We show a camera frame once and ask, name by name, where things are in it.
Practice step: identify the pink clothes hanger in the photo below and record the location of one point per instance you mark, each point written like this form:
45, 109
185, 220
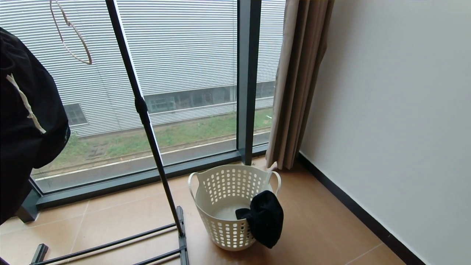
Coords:
79, 38

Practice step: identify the white laundry basket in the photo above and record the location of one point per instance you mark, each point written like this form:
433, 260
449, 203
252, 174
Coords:
228, 235

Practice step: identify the black clothes rack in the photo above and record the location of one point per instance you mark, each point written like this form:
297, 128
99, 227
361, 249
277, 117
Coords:
147, 121

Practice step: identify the heap of clothes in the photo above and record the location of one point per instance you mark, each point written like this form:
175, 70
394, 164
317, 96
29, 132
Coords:
266, 221

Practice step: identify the window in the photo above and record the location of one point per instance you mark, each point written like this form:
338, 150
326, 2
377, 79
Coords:
184, 55

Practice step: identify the beige curtain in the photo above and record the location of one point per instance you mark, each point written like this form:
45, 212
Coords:
298, 73

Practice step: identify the black garment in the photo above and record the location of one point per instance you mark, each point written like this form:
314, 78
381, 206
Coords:
25, 147

